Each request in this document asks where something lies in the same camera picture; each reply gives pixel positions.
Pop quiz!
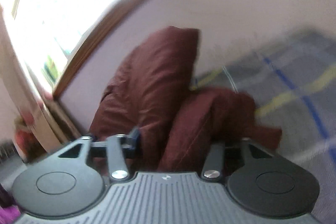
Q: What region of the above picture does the maroon puffer jacket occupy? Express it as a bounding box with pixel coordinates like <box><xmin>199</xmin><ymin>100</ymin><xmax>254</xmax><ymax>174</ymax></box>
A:
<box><xmin>89</xmin><ymin>26</ymin><xmax>282</xmax><ymax>172</ymax></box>

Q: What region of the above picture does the floral beige curtain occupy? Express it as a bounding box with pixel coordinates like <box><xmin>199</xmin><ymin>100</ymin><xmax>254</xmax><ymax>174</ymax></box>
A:
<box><xmin>0</xmin><ymin>3</ymin><xmax>79</xmax><ymax>162</ymax></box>

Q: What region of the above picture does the purple cloth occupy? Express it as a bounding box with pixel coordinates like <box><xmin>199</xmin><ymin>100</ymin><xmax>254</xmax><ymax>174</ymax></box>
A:
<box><xmin>0</xmin><ymin>181</ymin><xmax>22</xmax><ymax>224</ymax></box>

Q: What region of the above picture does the grey plaid bed sheet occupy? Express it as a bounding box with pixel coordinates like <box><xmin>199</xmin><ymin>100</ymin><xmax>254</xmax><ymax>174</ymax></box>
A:
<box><xmin>192</xmin><ymin>30</ymin><xmax>335</xmax><ymax>223</ymax></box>

